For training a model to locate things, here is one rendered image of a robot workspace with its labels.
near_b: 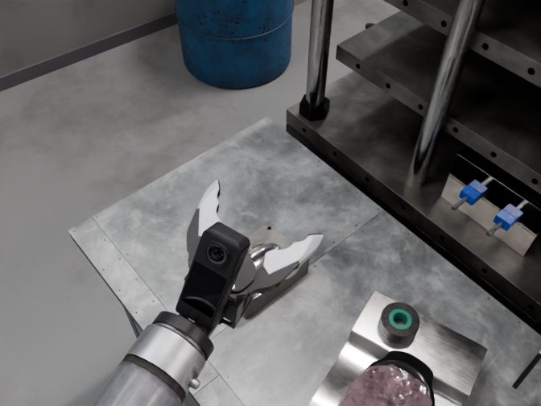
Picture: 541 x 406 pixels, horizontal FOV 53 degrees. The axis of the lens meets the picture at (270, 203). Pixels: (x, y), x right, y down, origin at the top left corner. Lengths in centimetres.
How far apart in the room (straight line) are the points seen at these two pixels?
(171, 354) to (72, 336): 177
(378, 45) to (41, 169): 184
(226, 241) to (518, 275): 110
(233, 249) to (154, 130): 243
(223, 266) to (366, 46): 121
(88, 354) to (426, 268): 136
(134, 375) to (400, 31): 140
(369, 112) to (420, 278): 64
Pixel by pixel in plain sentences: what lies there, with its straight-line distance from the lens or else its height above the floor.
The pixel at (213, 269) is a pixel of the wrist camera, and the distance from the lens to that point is 56.
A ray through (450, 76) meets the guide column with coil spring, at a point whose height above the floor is 118.
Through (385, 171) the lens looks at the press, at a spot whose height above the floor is 78.
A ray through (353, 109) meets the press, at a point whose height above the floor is 79.
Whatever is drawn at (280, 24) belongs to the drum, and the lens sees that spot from 303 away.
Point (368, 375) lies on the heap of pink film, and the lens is 120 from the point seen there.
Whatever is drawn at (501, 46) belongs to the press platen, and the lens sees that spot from 132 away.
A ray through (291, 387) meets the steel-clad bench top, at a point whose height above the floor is 80.
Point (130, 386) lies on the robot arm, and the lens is 56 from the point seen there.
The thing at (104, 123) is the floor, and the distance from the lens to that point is 306.
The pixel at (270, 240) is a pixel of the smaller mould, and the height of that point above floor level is 87.
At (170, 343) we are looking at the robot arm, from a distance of 57.
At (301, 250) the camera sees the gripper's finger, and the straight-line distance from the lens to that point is 64.
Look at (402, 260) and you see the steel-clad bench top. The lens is 145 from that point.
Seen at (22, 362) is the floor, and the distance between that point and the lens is 235.
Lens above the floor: 198
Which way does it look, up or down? 51 degrees down
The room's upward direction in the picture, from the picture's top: straight up
